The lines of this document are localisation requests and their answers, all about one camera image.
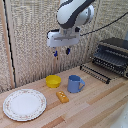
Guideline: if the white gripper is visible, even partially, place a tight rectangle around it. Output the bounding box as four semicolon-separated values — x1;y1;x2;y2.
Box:
46;27;81;59

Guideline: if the yellow bowl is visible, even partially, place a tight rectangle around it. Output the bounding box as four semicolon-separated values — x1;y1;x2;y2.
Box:
45;74;63;89

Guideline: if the blue mug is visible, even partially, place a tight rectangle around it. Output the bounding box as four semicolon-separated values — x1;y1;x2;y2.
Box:
66;74;86;94

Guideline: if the orange-yellow toy block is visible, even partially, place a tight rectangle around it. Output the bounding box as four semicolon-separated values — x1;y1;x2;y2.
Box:
55;90;70;104

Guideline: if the white patterned plate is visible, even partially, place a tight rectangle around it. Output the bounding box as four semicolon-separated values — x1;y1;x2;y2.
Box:
2;88;48;122

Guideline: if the black wire oven rack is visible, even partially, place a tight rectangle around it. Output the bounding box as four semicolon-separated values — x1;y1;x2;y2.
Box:
79;63;112;85

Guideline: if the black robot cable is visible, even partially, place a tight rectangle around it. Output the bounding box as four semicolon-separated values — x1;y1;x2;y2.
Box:
79;11;128;37

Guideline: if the thin black vertical cable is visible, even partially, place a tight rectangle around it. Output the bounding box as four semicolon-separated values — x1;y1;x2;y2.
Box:
3;0;16;78

